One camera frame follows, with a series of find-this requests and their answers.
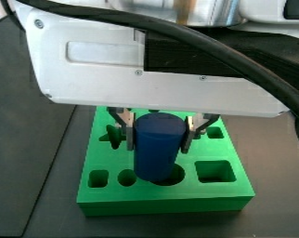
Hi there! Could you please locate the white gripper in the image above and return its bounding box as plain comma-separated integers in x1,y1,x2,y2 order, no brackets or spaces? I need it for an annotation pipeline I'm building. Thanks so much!
12,0,288,151

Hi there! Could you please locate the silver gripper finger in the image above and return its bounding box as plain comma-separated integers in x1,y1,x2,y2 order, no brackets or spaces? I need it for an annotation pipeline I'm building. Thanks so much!
182,112,220,153

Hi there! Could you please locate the blue oval cylinder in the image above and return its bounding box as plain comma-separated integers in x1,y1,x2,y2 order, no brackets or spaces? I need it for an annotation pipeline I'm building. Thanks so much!
134,112,186,182

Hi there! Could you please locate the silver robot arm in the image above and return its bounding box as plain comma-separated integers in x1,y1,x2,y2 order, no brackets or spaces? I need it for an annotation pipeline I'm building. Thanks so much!
12,0,299,138

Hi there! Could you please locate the green foam shape board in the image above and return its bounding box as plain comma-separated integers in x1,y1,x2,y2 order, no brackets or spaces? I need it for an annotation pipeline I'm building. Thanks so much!
78,107,255,217

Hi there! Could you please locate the black cable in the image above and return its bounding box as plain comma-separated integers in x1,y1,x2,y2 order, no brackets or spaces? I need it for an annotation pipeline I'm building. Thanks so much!
0,0,299,116

